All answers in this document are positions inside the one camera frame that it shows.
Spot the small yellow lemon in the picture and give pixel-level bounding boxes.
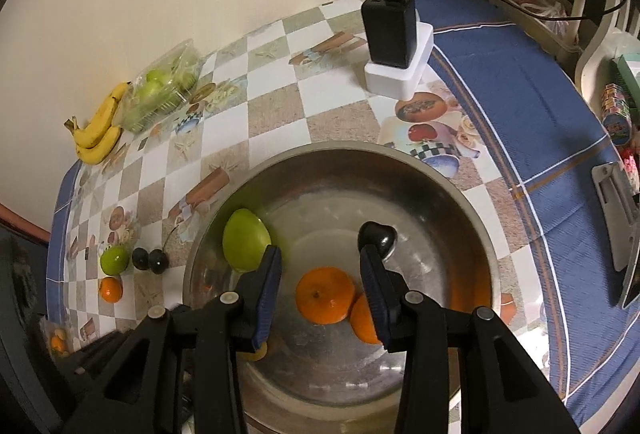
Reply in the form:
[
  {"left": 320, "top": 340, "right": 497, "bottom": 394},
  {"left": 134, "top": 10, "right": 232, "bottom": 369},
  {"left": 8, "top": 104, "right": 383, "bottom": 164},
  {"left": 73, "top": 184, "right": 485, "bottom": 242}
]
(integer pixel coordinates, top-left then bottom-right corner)
[{"left": 236, "top": 342, "right": 268, "bottom": 362}]

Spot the dark plum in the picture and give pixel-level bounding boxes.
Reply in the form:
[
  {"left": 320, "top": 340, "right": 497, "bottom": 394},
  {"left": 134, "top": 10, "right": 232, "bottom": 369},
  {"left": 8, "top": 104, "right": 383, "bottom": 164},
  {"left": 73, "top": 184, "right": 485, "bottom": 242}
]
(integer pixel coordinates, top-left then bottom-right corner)
[
  {"left": 148, "top": 249, "right": 169, "bottom": 275},
  {"left": 358, "top": 220, "right": 397, "bottom": 261},
  {"left": 131, "top": 248, "right": 149, "bottom": 272}
]

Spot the small orange mandarin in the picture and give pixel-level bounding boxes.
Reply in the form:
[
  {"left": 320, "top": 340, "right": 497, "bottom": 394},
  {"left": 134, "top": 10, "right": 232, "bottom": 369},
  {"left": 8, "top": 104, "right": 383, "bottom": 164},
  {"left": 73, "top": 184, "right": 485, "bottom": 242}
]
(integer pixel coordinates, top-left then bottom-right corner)
[{"left": 99, "top": 277, "right": 124, "bottom": 304}]

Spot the large steel bowl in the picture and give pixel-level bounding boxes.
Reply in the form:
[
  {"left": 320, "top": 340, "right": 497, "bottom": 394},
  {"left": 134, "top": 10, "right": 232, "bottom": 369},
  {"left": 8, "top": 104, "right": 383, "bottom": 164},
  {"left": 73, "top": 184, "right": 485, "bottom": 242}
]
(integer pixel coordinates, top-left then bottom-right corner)
[{"left": 183, "top": 142, "right": 500, "bottom": 433}]

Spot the smartphone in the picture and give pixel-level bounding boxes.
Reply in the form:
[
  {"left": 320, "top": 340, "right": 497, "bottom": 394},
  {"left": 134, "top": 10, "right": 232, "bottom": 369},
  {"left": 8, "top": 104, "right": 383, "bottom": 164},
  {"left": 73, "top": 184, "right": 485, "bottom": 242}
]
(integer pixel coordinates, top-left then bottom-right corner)
[{"left": 618, "top": 236, "right": 639, "bottom": 310}]

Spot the banana bunch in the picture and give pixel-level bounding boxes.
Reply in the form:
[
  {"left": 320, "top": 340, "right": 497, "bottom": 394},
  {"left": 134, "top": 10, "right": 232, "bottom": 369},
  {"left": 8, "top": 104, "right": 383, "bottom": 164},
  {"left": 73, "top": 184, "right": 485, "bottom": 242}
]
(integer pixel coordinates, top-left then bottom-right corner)
[{"left": 64, "top": 82, "right": 130, "bottom": 165}]

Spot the checkered blue tablecloth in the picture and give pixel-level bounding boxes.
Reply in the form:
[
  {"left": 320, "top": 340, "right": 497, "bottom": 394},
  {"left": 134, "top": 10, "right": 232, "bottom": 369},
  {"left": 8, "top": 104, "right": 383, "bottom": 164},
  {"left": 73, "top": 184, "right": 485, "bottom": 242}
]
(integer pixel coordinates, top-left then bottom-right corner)
[{"left": 46, "top": 0, "right": 639, "bottom": 431}]

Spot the clear box of green fruit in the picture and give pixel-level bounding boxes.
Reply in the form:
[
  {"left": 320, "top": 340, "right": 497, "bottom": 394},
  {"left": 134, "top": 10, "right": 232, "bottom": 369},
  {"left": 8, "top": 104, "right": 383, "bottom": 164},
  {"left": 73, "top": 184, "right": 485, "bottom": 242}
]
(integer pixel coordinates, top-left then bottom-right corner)
[{"left": 113, "top": 38, "right": 203, "bottom": 134}]

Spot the colourful can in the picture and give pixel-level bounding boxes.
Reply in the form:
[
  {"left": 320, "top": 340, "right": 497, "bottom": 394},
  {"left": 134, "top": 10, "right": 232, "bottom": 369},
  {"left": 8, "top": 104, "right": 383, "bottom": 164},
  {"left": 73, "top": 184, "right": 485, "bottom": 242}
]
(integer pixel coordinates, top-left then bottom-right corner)
[{"left": 601, "top": 83, "right": 632, "bottom": 147}]

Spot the black power adapter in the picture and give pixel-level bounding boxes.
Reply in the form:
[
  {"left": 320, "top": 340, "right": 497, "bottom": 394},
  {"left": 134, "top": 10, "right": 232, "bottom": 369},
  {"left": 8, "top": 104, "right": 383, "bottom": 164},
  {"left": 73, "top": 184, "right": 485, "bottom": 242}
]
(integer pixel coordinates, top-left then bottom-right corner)
[{"left": 360, "top": 0, "right": 416, "bottom": 69}]

